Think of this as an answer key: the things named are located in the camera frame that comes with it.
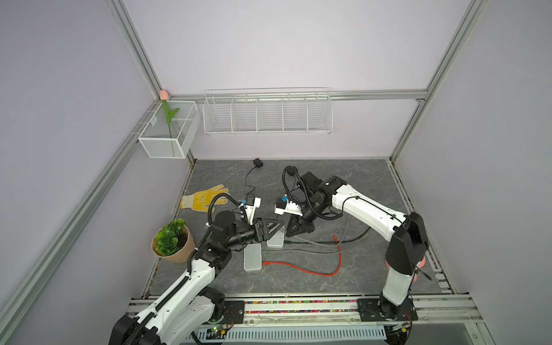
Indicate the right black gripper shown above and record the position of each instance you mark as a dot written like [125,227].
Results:
[296,223]

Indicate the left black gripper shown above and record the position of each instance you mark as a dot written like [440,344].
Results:
[261,233]

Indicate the white network switch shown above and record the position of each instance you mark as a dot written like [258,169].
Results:
[277,241]
[252,260]

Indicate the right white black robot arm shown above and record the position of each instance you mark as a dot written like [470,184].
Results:
[405,233]

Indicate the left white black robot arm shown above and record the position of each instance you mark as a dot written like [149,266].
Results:
[181,293]

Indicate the yellow work glove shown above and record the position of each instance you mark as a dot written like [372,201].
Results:
[200,200]

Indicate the green potted plant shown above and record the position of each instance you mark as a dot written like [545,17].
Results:
[174,243]

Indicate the small white mesh basket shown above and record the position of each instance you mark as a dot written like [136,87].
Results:
[155,140]

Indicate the pink watering can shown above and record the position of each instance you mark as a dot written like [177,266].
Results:
[419,270]

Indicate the artificial pink tulip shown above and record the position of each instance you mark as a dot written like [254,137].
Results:
[169,113]

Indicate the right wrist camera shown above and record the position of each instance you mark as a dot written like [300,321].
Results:
[284,205]

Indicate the long white wire basket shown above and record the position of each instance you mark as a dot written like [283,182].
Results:
[279,111]

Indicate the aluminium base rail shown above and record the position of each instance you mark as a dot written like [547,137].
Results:
[310,319]

